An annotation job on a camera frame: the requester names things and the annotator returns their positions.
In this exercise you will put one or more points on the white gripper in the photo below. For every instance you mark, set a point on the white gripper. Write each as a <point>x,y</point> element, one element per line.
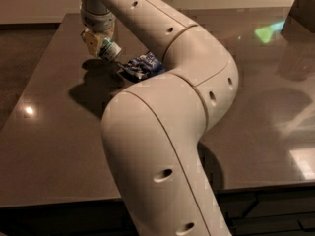
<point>97,23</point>

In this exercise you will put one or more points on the green white 7up can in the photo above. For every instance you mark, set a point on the green white 7up can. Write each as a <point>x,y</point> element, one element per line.
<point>109,50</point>

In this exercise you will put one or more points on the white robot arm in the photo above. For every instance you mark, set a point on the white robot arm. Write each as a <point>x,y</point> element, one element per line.
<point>150,130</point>

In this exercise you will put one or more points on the blue chip bag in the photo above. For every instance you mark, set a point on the blue chip bag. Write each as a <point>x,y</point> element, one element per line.
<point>142,67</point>

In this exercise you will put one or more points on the dark box at corner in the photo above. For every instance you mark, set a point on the dark box at corner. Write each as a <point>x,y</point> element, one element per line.
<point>299,25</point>

